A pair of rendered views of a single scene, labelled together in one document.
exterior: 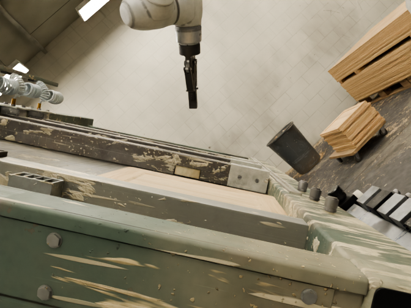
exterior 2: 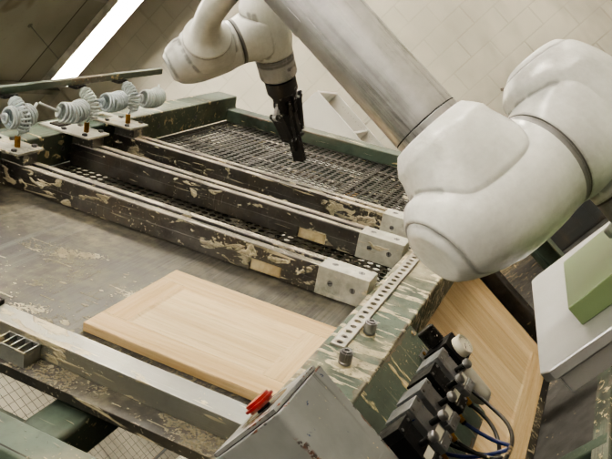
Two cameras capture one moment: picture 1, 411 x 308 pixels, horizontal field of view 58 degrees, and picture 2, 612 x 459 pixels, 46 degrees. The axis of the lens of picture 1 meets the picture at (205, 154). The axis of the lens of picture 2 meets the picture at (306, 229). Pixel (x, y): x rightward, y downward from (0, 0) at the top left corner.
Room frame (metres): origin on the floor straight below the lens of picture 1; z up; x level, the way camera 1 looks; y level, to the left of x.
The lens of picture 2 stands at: (-0.31, -0.72, 1.00)
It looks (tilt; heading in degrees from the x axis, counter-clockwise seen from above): 4 degrees up; 24
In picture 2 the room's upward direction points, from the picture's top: 41 degrees counter-clockwise
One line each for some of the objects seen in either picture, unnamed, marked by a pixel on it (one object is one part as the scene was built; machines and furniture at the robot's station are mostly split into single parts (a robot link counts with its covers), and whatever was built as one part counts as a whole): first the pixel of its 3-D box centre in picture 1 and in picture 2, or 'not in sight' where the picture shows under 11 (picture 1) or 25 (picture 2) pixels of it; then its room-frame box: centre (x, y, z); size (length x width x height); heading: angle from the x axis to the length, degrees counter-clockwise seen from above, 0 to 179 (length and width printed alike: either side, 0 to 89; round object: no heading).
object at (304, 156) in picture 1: (295, 149); not in sight; (5.31, -0.96, 0.33); 0.52 x 0.51 x 0.65; 6
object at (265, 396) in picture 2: not in sight; (261, 405); (0.38, -0.23, 0.93); 0.04 x 0.04 x 0.02
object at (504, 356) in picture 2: not in sight; (472, 351); (1.79, 0.05, 0.53); 0.90 x 0.02 x 0.55; 176
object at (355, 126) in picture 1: (350, 134); not in sight; (4.05, -1.28, 0.20); 0.61 x 0.53 x 0.40; 6
